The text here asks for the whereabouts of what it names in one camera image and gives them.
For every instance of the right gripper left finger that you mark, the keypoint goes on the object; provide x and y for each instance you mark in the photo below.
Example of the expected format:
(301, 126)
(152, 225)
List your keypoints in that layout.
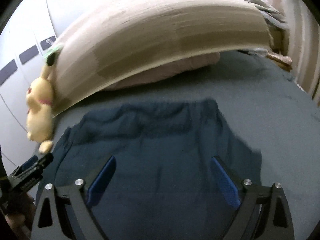
(65, 212)

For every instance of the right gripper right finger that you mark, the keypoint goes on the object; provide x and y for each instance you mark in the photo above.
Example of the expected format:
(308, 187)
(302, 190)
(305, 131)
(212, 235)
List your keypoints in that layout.
(260, 212)

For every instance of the navy blue puffer jacket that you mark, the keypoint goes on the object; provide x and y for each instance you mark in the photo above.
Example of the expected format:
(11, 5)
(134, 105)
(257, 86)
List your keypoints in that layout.
(163, 187)

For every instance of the person's left hand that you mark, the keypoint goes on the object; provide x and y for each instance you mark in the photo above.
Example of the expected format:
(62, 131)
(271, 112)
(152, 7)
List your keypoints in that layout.
(21, 223)

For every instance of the yellow plush toy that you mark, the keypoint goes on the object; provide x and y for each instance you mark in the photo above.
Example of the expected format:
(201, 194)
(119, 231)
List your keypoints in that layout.
(39, 99)

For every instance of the pink pillow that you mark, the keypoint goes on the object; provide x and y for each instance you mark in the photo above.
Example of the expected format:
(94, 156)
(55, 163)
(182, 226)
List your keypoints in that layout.
(166, 71)

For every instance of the wooden bed headboard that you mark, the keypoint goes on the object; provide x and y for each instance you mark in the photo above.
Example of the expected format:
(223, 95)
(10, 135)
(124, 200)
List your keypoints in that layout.
(109, 44)

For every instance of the clutter pile beside bed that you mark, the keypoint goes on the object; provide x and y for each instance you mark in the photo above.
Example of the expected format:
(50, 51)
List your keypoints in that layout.
(278, 31)

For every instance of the white wardrobe with dark handles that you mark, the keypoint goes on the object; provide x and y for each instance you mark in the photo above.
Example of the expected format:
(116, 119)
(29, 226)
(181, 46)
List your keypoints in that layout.
(24, 40)

